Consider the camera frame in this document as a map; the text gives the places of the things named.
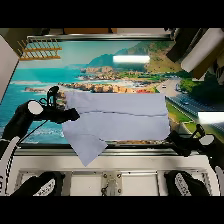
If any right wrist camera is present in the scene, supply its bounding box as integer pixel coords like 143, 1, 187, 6
194, 123, 207, 140

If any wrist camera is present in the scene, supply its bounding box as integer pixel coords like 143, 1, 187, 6
194, 123, 207, 140
45, 85, 61, 108

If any light blue garment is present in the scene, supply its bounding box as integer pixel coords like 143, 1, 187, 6
61, 91, 171, 168

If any black cable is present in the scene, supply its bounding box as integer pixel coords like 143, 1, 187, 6
15, 119, 49, 147

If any brown garment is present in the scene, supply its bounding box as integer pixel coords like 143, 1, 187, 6
191, 49, 224, 81

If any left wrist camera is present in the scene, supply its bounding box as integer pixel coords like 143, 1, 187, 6
45, 85, 61, 108

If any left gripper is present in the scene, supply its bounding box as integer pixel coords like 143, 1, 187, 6
53, 107, 81, 125

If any black garment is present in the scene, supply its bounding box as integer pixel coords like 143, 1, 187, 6
165, 27, 202, 64

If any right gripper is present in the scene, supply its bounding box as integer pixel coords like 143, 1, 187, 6
166, 130, 192, 158

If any white garment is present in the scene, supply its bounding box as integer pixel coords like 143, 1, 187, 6
179, 27, 224, 74

